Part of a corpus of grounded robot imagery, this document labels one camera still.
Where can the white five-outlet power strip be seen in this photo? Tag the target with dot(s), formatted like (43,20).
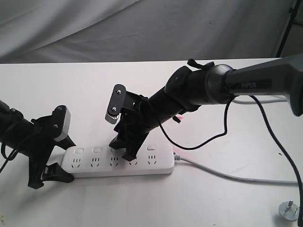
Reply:
(104,161)

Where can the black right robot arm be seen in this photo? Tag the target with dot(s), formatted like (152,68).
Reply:
(194,85)

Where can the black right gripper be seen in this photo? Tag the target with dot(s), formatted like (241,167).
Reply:
(130,128)

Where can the black tripod stand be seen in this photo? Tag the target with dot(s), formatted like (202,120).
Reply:
(293,11)

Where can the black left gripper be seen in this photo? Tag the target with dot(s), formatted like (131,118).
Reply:
(41,145)

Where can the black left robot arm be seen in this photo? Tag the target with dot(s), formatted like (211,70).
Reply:
(15,131)

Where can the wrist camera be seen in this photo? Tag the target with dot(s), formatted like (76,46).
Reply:
(116,103)
(61,119)

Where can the grey backdrop cloth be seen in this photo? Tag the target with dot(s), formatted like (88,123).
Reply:
(62,31)

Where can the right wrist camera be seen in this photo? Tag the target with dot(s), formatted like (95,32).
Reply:
(116,103)

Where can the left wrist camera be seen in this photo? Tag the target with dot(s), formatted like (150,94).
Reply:
(61,119)

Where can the white three-pin plug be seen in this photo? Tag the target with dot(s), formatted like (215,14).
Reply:
(291,211)

